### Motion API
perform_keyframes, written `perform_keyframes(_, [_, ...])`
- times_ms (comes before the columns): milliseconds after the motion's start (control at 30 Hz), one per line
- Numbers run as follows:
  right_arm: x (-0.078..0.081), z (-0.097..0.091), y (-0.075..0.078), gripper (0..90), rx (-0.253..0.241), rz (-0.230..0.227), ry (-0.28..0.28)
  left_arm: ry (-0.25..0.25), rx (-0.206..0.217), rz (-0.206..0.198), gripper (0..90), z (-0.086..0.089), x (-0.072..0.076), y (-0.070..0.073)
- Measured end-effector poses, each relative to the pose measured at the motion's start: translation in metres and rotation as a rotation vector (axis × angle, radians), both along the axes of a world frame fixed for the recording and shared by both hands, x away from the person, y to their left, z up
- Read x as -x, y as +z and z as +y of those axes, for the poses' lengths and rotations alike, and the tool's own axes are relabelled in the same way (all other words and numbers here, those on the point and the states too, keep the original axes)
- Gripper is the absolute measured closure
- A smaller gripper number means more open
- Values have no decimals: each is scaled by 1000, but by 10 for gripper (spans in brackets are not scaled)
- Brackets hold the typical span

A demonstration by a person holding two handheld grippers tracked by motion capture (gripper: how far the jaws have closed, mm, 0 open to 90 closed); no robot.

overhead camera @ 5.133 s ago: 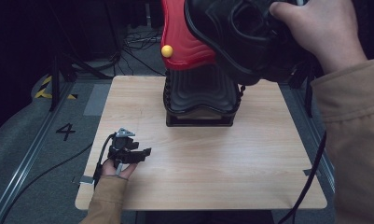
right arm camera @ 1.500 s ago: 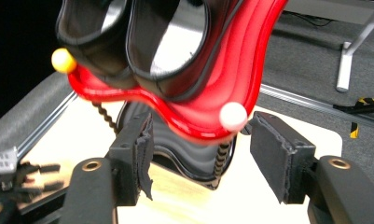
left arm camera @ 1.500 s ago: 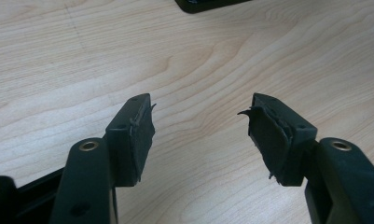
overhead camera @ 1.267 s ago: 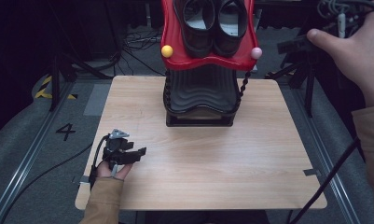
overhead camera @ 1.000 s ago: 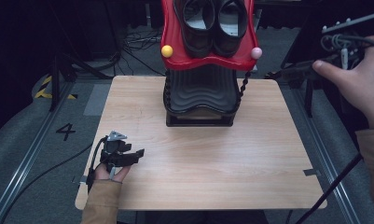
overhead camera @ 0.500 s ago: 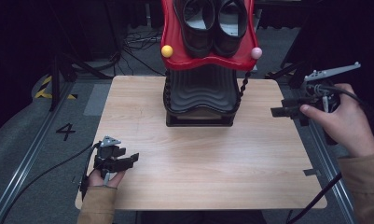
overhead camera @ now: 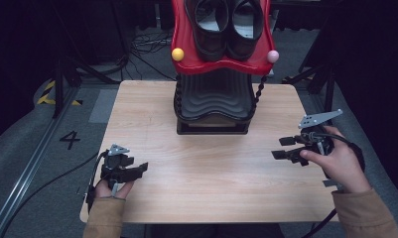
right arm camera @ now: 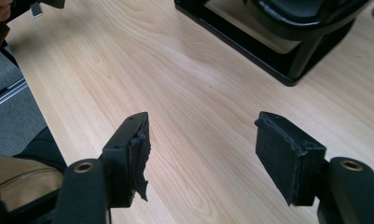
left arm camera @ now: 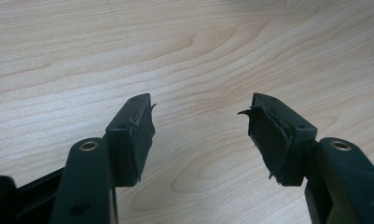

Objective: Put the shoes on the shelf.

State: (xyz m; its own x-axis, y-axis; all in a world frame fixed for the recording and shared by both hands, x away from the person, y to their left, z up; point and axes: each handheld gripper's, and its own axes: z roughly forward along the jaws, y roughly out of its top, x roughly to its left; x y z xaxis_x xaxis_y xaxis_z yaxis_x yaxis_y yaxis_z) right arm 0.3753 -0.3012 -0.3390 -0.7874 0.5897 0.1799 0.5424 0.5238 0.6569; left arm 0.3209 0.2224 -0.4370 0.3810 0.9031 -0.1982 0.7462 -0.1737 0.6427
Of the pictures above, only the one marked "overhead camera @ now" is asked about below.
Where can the red and black shoe rack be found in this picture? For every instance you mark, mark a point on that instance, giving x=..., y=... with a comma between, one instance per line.
x=216, y=95

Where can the black metal stand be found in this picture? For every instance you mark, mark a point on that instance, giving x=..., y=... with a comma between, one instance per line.
x=58, y=86
x=329, y=95

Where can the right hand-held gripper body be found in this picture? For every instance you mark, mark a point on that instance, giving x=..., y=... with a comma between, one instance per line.
x=315, y=132

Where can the person's right hand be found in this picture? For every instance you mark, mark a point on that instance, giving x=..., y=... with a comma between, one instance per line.
x=345, y=168

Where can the grey metal floor rail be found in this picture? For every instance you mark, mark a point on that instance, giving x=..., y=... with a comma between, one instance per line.
x=31, y=165
x=343, y=129

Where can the person's left hand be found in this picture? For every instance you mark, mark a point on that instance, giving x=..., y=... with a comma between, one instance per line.
x=105, y=191

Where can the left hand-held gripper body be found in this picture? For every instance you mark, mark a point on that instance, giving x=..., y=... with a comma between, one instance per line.
x=115, y=165

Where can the yellow black hazard tape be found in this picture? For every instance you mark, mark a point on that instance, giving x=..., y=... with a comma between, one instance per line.
x=44, y=97

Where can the black leather shoe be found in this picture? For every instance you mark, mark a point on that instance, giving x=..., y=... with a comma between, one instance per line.
x=209, y=29
x=246, y=29

